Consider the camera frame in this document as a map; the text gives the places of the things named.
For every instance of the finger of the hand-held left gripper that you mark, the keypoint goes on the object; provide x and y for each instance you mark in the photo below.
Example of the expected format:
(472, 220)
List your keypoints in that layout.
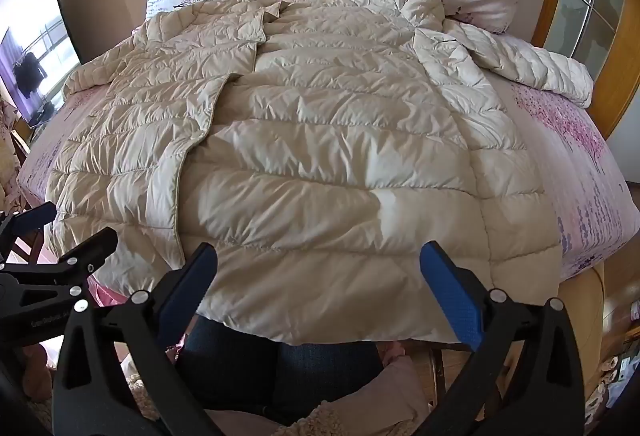
(36, 216)
(92, 248)

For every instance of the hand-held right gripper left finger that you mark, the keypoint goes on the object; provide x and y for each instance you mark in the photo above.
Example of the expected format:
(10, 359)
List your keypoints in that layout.
(189, 280)

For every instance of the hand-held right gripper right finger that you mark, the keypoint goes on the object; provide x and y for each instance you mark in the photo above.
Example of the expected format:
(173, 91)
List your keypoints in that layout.
(451, 287)

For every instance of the cream quilted down jacket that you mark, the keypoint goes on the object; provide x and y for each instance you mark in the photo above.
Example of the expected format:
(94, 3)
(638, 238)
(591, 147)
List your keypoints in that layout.
(320, 156)

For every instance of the brown wooden furniture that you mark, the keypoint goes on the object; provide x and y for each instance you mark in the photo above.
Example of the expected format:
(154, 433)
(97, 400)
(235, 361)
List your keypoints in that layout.
(27, 151)

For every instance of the black television screen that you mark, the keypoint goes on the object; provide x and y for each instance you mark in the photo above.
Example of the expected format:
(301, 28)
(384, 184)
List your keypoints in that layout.
(35, 51)

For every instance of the pink floral bed sheet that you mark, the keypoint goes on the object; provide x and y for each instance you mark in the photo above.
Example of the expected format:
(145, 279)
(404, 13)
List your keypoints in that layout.
(575, 151)

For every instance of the wooden headboard with glass panels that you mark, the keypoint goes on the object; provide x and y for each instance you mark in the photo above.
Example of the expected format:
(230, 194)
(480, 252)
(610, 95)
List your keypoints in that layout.
(597, 1)

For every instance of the wooden bed frame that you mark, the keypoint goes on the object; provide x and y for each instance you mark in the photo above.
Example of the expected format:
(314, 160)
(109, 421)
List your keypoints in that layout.
(587, 316)

